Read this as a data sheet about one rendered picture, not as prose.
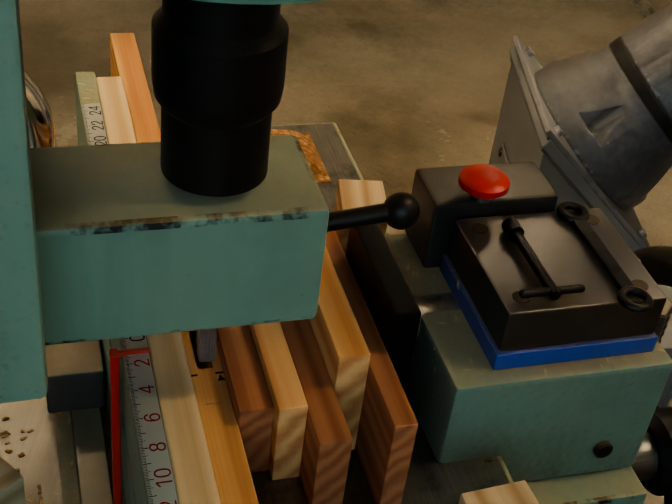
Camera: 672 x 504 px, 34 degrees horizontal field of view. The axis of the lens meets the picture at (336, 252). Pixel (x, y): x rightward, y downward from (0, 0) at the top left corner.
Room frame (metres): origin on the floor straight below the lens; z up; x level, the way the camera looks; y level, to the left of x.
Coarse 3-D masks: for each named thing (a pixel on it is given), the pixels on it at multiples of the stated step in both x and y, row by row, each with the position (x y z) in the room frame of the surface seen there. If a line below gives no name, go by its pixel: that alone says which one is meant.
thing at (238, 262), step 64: (64, 192) 0.41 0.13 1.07; (128, 192) 0.41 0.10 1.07; (256, 192) 0.43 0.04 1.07; (320, 192) 0.44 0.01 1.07; (64, 256) 0.38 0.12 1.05; (128, 256) 0.39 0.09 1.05; (192, 256) 0.40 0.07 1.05; (256, 256) 0.41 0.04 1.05; (320, 256) 0.42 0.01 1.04; (64, 320) 0.38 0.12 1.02; (128, 320) 0.39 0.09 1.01; (192, 320) 0.40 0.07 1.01; (256, 320) 0.41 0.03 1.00
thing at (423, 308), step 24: (360, 240) 0.50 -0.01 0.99; (384, 240) 0.50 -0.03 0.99; (360, 264) 0.50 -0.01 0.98; (384, 264) 0.48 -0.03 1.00; (360, 288) 0.49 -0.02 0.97; (384, 288) 0.46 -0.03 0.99; (408, 288) 0.46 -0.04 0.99; (384, 312) 0.45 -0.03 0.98; (408, 312) 0.44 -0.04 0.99; (384, 336) 0.45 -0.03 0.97; (408, 336) 0.44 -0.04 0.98; (408, 360) 0.44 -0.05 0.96
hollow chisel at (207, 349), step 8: (216, 328) 0.43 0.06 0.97; (200, 336) 0.43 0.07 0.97; (208, 336) 0.43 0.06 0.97; (216, 336) 0.44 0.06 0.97; (200, 344) 0.43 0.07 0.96; (208, 344) 0.43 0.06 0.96; (200, 352) 0.43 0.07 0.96; (208, 352) 0.43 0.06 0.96; (200, 360) 0.43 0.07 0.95; (208, 360) 0.43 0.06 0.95
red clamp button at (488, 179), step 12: (468, 168) 0.55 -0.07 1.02; (480, 168) 0.55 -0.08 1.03; (492, 168) 0.55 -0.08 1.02; (468, 180) 0.53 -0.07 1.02; (480, 180) 0.53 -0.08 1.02; (492, 180) 0.54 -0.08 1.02; (504, 180) 0.54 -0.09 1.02; (468, 192) 0.53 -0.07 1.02; (480, 192) 0.53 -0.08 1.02; (492, 192) 0.53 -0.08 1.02; (504, 192) 0.53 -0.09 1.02
